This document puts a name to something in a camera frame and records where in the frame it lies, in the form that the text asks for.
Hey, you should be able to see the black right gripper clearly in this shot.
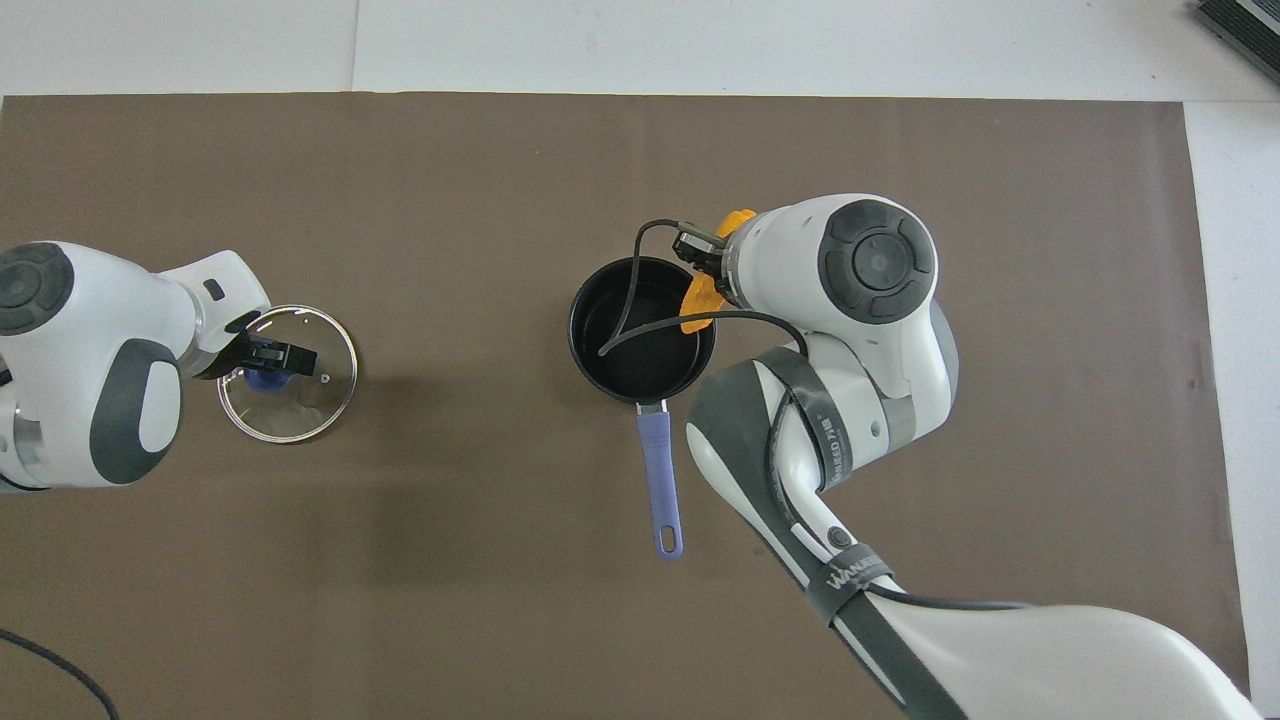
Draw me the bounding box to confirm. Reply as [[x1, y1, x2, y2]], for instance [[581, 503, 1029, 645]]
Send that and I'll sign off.
[[672, 222, 739, 304]]

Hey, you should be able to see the yellow toy corn cob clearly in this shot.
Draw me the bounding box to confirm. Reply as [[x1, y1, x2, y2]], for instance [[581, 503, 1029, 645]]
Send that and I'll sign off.
[[678, 208, 758, 337]]

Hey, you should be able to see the brown table mat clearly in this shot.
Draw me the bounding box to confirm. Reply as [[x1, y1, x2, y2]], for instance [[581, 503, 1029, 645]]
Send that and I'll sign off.
[[0, 92, 1253, 720]]

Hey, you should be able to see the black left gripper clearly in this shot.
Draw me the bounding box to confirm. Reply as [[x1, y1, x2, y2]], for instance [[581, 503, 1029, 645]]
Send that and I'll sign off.
[[195, 310, 319, 382]]

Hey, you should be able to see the black ribbed device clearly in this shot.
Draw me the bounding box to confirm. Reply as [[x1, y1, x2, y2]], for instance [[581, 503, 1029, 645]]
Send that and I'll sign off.
[[1195, 0, 1280, 86]]

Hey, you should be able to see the glass lid with purple knob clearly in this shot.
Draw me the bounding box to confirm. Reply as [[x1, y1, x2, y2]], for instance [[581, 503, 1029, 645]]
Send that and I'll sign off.
[[217, 304, 358, 444]]

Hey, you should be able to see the dark saucepan with purple handle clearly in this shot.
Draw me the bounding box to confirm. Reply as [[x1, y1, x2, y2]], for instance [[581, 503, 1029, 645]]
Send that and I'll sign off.
[[568, 256, 717, 561]]

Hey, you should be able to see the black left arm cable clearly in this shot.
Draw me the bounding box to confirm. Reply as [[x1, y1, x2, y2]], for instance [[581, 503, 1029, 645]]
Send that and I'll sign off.
[[0, 628, 121, 720]]

